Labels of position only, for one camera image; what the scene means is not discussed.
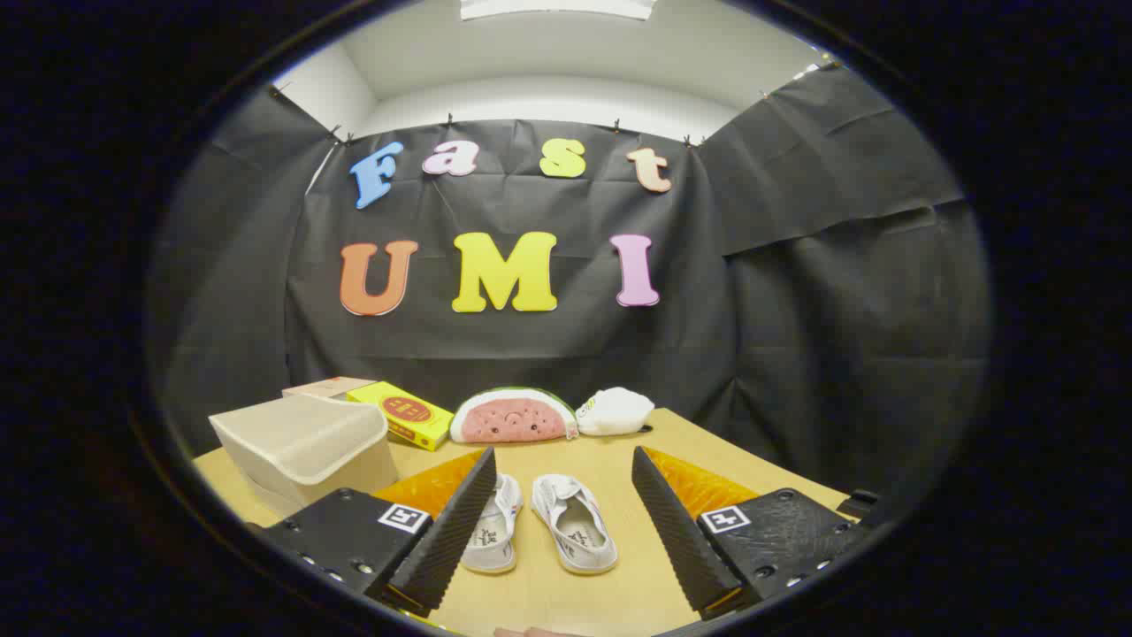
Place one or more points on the white plush toy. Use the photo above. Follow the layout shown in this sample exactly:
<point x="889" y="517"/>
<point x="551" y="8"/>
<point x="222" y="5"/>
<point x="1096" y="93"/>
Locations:
<point x="619" y="411"/>

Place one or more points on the cream storage box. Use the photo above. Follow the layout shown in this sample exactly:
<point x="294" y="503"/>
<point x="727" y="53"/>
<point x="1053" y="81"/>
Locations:
<point x="301" y="442"/>

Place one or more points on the white canvas shoe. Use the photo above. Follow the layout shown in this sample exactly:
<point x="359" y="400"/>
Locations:
<point x="575" y="531"/>
<point x="497" y="540"/>

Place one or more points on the beige book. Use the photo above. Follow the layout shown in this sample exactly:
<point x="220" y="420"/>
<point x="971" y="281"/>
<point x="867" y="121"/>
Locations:
<point x="327" y="387"/>

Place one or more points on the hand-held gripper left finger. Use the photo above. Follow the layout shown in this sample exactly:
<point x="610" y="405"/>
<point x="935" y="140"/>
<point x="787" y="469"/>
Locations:
<point x="451" y="531"/>

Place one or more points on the watermelon slice plush toy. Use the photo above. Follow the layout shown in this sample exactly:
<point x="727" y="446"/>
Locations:
<point x="513" y="420"/>

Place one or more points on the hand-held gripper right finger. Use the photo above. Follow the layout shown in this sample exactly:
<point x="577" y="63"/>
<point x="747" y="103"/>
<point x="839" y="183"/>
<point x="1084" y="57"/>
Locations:
<point x="681" y="540"/>

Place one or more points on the ceiling light panel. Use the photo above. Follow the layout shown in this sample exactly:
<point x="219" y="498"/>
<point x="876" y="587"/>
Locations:
<point x="557" y="7"/>

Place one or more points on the yellow book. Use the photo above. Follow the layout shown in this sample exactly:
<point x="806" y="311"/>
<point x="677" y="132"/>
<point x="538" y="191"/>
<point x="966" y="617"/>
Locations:
<point x="402" y="411"/>

